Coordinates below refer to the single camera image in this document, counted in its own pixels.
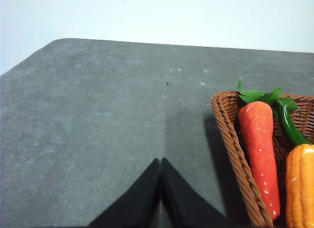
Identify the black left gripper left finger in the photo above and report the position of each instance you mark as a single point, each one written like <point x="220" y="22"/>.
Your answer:
<point x="137" y="208"/>

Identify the brown wicker basket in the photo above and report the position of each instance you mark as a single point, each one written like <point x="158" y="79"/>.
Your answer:
<point x="226" y="107"/>

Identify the orange toy carrot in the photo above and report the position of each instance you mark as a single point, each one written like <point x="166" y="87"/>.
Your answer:
<point x="255" y="115"/>

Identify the yellow toy corn cob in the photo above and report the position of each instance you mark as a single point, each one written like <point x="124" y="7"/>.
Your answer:
<point x="300" y="186"/>

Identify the green toy chili pepper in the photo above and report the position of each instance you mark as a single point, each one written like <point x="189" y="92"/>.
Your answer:
<point x="291" y="132"/>

